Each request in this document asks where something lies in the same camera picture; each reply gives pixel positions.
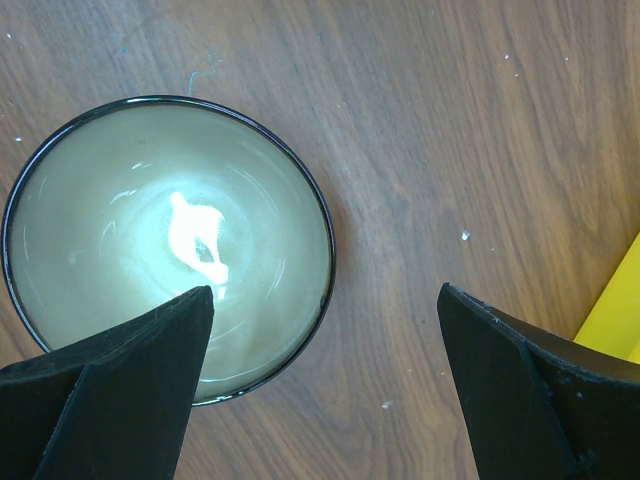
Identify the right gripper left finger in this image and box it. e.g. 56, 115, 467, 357
1, 286, 214, 479

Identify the yellow plastic tray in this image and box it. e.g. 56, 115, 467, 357
574, 236, 640, 364

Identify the black bowl beige inside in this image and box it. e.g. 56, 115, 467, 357
1, 95, 336, 405

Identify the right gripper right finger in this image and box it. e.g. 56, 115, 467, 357
437, 283, 639, 479

